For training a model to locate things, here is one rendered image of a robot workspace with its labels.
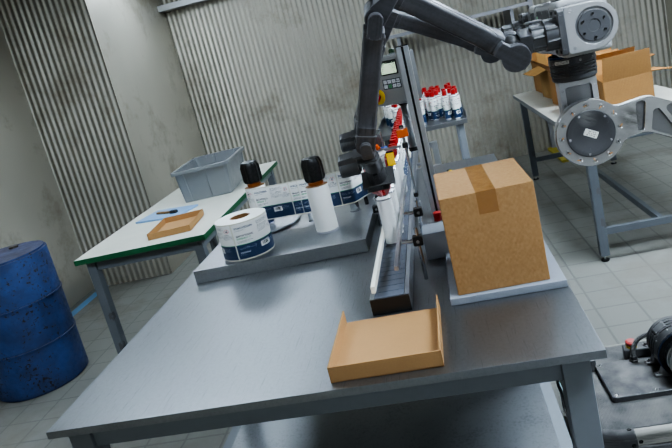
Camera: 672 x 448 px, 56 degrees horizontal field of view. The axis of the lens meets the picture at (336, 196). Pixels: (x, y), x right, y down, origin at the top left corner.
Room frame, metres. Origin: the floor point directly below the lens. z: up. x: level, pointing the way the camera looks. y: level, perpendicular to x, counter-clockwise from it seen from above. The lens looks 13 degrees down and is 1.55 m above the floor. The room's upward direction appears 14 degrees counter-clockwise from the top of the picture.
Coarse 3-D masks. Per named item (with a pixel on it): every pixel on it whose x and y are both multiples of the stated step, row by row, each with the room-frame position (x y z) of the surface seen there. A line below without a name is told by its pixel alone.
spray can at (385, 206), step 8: (384, 192) 2.03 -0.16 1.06; (376, 200) 2.04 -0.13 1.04; (384, 200) 2.02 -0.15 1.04; (384, 208) 2.02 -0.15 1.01; (392, 208) 2.03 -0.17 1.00; (384, 216) 2.03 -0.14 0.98; (392, 216) 2.03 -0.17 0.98; (384, 224) 2.03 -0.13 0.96; (392, 224) 2.02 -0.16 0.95; (384, 232) 2.04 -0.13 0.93; (392, 232) 2.02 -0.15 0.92; (392, 240) 2.02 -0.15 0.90
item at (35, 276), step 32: (0, 256) 3.76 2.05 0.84; (32, 256) 3.67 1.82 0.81; (0, 288) 3.52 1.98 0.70; (32, 288) 3.61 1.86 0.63; (0, 320) 3.50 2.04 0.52; (32, 320) 3.56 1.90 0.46; (64, 320) 3.73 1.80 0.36; (0, 352) 3.50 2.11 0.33; (32, 352) 3.53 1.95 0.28; (64, 352) 3.65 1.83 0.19; (0, 384) 3.53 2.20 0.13; (32, 384) 3.51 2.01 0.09; (64, 384) 3.60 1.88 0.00
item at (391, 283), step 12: (408, 168) 3.15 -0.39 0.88; (408, 180) 2.89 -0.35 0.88; (408, 192) 2.67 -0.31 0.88; (408, 204) 2.48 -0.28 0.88; (408, 216) 2.31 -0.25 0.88; (384, 252) 1.97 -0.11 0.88; (384, 264) 1.86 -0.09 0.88; (384, 276) 1.76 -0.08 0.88; (396, 276) 1.74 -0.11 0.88; (384, 288) 1.67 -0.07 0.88; (396, 288) 1.65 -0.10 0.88
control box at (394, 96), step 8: (384, 56) 2.47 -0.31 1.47; (392, 56) 2.44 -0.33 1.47; (400, 72) 2.42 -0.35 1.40; (416, 72) 2.48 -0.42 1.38; (416, 80) 2.47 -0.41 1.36; (400, 88) 2.43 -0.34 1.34; (384, 96) 2.49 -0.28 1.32; (392, 96) 2.46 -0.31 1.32; (400, 96) 2.44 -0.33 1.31; (384, 104) 2.50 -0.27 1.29; (392, 104) 2.48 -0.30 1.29
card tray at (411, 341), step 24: (408, 312) 1.58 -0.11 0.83; (432, 312) 1.54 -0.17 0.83; (336, 336) 1.47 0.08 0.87; (360, 336) 1.51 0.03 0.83; (384, 336) 1.48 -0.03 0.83; (408, 336) 1.44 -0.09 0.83; (432, 336) 1.41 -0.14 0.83; (336, 360) 1.40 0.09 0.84; (360, 360) 1.38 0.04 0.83; (384, 360) 1.29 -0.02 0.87; (408, 360) 1.28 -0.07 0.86; (432, 360) 1.27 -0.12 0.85
